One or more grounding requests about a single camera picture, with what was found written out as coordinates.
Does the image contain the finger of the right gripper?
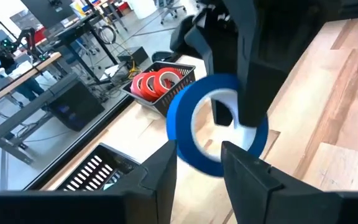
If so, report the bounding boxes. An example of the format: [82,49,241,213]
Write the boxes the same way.
[183,24,234,127]
[222,0,332,128]

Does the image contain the black metal table frame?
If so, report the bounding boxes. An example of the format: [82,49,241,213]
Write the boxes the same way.
[23,52,183,191]

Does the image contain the coiled black cable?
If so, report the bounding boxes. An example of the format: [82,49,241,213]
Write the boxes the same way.
[98,25,117,45]

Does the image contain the black computer case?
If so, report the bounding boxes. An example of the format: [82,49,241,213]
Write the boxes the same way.
[47,81,105,132]

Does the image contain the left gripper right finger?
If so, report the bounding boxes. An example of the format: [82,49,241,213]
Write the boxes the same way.
[221,141,338,224]

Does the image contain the blue tape roll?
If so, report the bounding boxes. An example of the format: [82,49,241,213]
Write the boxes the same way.
[165,73,269,177]

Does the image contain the wood top desk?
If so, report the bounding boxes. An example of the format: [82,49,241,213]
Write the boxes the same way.
[0,52,80,166]

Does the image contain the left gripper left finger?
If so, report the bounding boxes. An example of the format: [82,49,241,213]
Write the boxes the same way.
[104,139,178,224]

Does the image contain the black desk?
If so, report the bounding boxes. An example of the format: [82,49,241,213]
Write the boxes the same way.
[53,12,119,85]

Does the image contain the red tape roll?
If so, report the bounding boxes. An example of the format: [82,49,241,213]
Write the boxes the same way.
[140,71,164,102]
[153,67,184,97]

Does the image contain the small black box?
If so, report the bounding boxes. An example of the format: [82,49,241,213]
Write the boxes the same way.
[116,46,149,66]

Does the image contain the black computer monitor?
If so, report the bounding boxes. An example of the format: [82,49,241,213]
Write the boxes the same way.
[22,0,74,29]

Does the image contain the black slotted plastic basket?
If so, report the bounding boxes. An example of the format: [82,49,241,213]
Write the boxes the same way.
[122,61,197,118]
[56,142,142,191]

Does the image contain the pink tape roll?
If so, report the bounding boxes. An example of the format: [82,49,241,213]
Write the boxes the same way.
[130,72,149,99]

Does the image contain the grey office chair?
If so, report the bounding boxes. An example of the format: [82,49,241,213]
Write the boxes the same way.
[158,0,188,26]

